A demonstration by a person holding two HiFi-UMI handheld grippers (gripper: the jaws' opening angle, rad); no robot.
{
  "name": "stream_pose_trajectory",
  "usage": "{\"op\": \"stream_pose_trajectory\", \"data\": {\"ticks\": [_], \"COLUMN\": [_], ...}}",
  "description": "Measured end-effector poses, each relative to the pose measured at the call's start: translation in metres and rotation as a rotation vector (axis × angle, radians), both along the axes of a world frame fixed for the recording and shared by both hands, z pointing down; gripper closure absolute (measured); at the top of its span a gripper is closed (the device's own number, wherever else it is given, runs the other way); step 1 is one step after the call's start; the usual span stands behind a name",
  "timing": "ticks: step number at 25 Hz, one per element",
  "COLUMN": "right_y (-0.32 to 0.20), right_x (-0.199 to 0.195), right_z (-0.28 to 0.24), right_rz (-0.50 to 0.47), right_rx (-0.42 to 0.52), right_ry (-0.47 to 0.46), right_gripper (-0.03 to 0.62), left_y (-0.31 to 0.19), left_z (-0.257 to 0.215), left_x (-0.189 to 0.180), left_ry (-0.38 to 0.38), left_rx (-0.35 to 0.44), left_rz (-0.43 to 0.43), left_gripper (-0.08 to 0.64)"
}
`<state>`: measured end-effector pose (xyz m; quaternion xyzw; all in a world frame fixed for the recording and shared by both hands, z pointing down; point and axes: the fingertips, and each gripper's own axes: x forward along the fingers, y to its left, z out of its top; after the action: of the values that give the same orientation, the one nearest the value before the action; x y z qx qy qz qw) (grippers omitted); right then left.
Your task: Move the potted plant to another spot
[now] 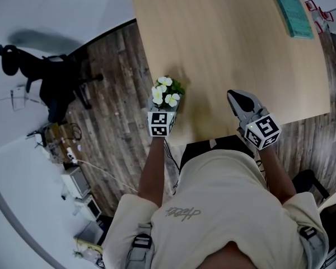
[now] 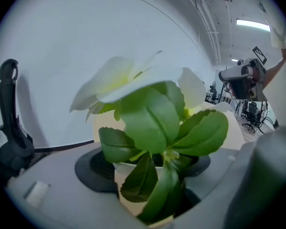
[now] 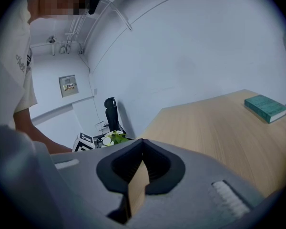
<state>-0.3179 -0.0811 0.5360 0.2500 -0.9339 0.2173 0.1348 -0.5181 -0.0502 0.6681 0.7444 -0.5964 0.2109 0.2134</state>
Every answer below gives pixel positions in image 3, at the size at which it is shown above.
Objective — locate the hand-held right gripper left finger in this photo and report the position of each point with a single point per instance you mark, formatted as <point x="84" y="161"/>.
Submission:
<point x="85" y="173"/>

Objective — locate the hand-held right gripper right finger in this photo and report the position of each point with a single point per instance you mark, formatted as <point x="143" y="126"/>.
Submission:
<point x="195" y="182"/>

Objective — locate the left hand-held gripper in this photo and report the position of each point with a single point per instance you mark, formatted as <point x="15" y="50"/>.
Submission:
<point x="84" y="143"/>

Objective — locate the small white flower pot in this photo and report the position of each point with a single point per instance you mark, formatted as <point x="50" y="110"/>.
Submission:
<point x="116" y="138"/>

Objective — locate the person's left forearm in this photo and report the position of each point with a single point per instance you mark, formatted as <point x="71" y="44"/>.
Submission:
<point x="38" y="135"/>

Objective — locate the black office chair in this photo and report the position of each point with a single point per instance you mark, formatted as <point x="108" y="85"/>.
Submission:
<point x="112" y="113"/>

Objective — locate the teal book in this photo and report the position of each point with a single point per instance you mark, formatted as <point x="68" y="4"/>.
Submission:
<point x="264" y="107"/>

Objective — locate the person's cream t-shirt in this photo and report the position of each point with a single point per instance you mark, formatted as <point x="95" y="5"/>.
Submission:
<point x="7" y="68"/>

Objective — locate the round ceiling smoke detector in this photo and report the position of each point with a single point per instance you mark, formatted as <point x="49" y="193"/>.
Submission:
<point x="52" y="40"/>

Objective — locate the bundle of white ceiling pipes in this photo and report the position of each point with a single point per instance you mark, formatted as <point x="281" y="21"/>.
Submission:
<point x="72" y="30"/>

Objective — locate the person's head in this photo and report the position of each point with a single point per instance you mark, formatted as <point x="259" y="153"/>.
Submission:
<point x="59" y="1"/>

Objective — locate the grey wall trunking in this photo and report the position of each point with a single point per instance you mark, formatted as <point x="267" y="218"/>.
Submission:
<point x="62" y="108"/>

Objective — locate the grey electrical wall panel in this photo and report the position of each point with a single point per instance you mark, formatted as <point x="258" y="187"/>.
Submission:
<point x="69" y="86"/>

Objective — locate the black head-mounted camera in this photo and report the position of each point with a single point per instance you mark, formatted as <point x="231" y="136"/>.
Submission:
<point x="94" y="2"/>

